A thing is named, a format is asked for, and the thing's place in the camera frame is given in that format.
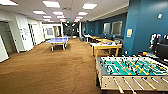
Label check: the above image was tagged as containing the small white table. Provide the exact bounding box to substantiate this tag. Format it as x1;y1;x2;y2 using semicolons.
83;34;93;44

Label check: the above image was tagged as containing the blue ping pong table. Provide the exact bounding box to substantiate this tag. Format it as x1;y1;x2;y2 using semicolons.
45;35;69;52

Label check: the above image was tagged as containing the small interior window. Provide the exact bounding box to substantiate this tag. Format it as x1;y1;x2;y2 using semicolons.
45;27;55;37

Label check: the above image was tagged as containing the black wheeled cart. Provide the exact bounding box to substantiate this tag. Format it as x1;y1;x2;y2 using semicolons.
148;32;168;63

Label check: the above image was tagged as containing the round white wall sensor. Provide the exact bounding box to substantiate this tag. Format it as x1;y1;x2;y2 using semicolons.
157;13;164;19

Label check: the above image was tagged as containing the yellow air hockey table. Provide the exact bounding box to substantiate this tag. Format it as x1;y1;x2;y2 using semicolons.
90;41;123;58

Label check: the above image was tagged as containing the yellow wall sign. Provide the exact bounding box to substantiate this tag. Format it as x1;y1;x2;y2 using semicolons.
126;28;133;38

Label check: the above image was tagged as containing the grey side door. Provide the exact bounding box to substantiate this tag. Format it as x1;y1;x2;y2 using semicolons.
0;21;17;56

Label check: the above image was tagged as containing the green foosball table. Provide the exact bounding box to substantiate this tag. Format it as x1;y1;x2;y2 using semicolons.
94;54;168;94

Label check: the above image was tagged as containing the large interior window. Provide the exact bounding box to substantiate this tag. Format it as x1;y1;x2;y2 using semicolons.
102;22;112;35
111;20;123;36

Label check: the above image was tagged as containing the rectangular ceiling light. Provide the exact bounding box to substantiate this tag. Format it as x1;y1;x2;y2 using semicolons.
0;0;19;7
77;11;89;17
56;15;67;19
74;16;83;21
51;11;65;17
42;0;62;9
42;15;53;19
32;10;47;16
81;3;98;10

